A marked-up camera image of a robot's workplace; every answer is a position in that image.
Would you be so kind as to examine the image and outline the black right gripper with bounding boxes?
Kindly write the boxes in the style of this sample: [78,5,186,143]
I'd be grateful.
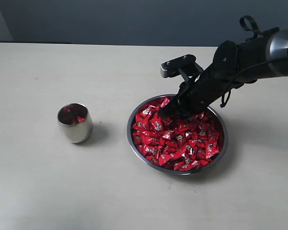
[158,79,221,119]

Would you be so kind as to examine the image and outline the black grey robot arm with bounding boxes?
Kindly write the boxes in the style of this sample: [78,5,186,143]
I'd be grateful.
[158,15,288,118]

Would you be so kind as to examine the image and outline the metal bowl of red candies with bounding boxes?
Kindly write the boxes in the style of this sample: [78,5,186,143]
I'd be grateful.
[127,94,229,176]

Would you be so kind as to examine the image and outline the pile of red candies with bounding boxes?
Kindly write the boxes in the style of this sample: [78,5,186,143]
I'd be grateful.
[131,97,221,172]

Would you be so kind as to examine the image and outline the stainless steel cup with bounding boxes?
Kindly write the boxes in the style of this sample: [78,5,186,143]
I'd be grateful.
[57,103,93,144]

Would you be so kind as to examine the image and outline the candies inside cup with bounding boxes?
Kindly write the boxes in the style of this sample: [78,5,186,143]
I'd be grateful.
[58,104,87,125]

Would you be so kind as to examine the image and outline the black cable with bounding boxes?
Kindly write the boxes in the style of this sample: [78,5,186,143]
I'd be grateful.
[219,58,288,108]

